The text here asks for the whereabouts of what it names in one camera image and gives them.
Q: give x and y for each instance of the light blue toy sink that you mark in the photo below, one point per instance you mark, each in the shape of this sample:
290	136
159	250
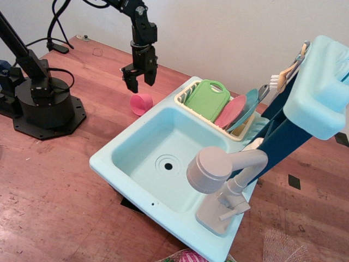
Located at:
147	164

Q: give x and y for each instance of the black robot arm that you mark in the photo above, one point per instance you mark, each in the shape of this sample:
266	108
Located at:
145	34

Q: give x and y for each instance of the white mesh bag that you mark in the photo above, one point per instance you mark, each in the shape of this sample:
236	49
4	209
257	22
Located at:
281	247

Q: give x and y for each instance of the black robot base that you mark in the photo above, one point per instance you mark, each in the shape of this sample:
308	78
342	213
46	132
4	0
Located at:
47	108

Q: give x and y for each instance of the pink plate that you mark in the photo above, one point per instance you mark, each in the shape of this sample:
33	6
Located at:
231	111

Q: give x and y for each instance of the grey utensil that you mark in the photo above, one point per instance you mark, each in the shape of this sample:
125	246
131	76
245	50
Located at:
263	92

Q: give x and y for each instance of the cream dish rack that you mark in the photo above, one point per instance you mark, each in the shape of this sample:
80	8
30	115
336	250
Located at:
239	134

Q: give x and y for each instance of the pink round object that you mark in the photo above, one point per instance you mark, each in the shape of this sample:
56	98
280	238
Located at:
185	255

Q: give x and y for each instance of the pink plastic cup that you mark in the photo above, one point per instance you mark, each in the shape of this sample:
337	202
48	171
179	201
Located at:
140	103

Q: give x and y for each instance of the teal plate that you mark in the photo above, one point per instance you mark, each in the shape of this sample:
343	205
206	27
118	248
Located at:
249	108

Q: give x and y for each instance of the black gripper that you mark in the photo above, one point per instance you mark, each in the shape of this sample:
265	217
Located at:
144	63

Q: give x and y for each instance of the grey toy faucet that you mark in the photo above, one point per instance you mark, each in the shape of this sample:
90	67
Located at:
222	177

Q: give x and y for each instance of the tan hanging utensil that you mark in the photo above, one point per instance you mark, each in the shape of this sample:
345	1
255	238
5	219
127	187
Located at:
286	73

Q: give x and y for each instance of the blue clamp device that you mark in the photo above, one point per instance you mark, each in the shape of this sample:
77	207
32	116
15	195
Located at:
9	103

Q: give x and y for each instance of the green cutting board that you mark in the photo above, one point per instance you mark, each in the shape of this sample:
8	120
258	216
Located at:
208	99

